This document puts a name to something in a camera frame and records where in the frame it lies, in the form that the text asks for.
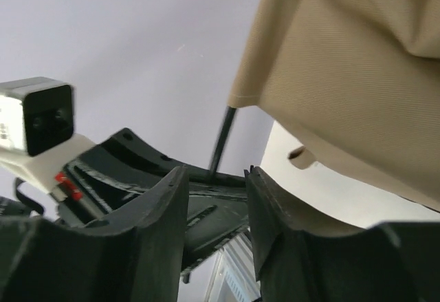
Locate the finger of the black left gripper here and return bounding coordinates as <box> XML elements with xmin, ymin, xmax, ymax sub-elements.
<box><xmin>184</xmin><ymin>195</ymin><xmax>248</xmax><ymax>275</ymax></box>

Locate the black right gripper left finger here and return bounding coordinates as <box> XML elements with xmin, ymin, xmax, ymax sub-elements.
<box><xmin>1</xmin><ymin>167</ymin><xmax>189</xmax><ymax>301</ymax></box>

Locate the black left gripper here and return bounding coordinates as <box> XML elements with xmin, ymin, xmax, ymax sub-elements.
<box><xmin>60</xmin><ymin>128</ymin><xmax>245</xmax><ymax>224</ymax></box>

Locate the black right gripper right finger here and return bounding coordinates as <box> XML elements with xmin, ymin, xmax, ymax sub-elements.
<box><xmin>245</xmin><ymin>167</ymin><xmax>439</xmax><ymax>301</ymax></box>

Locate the beige fabric pet tent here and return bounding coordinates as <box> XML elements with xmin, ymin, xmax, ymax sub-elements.
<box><xmin>228</xmin><ymin>0</ymin><xmax>439</xmax><ymax>210</ymax></box>

